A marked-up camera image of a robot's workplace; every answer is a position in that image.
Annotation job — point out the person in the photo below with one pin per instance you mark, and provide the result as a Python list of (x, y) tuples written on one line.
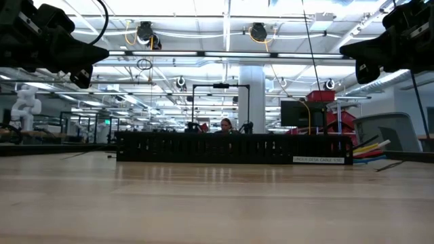
[(226, 125)]

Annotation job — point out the white pillar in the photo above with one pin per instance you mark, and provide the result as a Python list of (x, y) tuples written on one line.
[(252, 98)]

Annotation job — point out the black aluminium frame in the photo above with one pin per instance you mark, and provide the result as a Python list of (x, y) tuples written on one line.
[(51, 149)]

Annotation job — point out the silver ventilation duct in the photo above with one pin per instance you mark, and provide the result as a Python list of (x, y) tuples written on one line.
[(379, 83)]

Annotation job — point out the black monitor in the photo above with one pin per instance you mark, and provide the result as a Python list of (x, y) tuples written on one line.
[(298, 113)]

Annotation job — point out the red storage bin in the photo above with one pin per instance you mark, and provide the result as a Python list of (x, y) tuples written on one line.
[(320, 96)]

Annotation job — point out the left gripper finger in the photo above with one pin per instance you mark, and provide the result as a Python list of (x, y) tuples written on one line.
[(83, 62), (84, 49)]

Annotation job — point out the white robot figure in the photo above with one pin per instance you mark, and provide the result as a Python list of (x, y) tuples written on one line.
[(25, 105)]

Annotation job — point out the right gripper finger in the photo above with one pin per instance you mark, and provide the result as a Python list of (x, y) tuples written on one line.
[(369, 47), (369, 59)]

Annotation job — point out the stack of red bins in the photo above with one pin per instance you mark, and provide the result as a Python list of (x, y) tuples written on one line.
[(342, 122)]

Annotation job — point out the black raceway cover strip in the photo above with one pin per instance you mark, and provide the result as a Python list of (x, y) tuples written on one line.
[(237, 133)]

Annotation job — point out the black camera stand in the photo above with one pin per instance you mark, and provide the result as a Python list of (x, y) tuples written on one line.
[(220, 85)]

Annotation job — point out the long ceiling light bar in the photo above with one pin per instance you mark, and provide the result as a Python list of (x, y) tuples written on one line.
[(220, 54)]

